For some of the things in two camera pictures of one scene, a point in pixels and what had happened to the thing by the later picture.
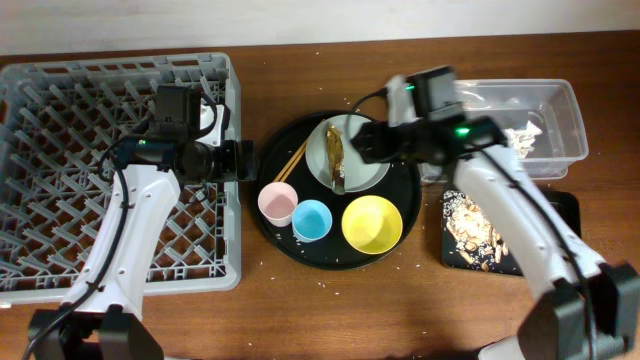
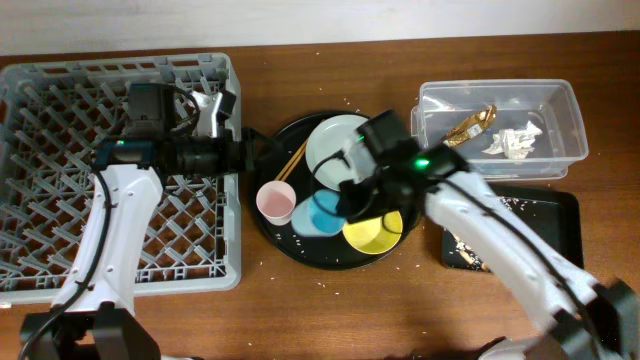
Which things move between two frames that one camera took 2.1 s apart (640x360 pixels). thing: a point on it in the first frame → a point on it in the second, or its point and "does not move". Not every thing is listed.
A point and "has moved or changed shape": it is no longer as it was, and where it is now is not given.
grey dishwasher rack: (57, 120) does not move
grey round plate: (359, 176) does not move
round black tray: (322, 205) does not move
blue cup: (311, 220) has moved or changed shape
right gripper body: (412, 140) → (365, 200)
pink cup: (278, 200) does not move
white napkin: (521, 139) does not move
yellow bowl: (372, 224) does not move
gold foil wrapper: (335, 145) has moved or changed shape
